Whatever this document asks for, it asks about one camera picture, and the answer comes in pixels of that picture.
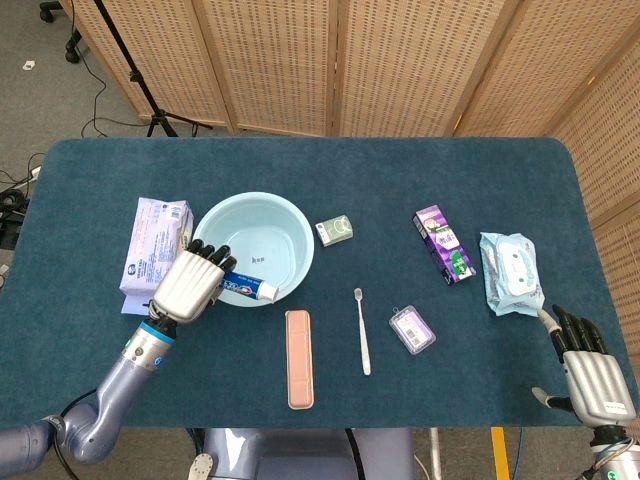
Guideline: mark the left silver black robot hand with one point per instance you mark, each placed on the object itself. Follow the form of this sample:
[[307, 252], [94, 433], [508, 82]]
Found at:
[[187, 287]]

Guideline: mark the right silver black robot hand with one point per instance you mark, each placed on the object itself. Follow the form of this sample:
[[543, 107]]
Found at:
[[595, 390]]

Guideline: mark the blue white toothpaste tube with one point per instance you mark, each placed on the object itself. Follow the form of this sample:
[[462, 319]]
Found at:
[[250, 287]]

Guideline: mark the lavender tissue pack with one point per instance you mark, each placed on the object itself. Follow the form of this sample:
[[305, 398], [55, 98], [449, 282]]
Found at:
[[150, 235]]

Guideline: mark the clear purple floss box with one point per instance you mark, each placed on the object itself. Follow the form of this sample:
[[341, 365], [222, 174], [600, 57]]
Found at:
[[411, 330]]

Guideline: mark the small green soap box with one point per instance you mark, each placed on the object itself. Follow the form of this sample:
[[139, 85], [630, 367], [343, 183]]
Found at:
[[336, 230]]

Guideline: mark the purple green carton box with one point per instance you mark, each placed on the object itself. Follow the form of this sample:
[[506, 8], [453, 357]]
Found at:
[[445, 245]]

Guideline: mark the light blue plastic basin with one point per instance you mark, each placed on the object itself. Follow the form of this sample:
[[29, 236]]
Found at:
[[280, 225]]

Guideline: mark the yellow floor tape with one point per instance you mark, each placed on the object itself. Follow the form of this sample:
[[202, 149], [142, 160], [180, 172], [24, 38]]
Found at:
[[500, 455]]

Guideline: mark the pink toothbrush case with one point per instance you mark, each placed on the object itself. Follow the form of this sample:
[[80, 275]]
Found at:
[[300, 360]]

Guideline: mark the light blue wet wipes pack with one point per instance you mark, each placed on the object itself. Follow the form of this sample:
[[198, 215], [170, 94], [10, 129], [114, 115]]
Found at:
[[512, 270]]

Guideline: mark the white table leg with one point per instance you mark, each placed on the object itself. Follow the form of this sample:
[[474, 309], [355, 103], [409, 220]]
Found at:
[[436, 452]]

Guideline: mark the white toothbrush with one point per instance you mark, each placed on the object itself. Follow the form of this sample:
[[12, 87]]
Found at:
[[362, 335]]

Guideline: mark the teal table mat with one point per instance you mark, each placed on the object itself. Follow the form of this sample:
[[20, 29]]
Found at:
[[350, 175]]

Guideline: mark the lavender robot torso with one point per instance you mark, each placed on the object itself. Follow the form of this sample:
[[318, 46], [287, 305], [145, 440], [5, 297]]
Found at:
[[310, 455]]

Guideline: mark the black tripod stand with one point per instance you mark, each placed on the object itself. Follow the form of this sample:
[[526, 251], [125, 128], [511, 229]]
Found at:
[[134, 76]]

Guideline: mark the black office chair base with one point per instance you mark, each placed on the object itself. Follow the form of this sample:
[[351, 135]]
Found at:
[[73, 50]]

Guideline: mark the woven wooden folding screen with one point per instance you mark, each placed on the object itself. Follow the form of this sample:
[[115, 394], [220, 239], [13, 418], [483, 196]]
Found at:
[[400, 65]]

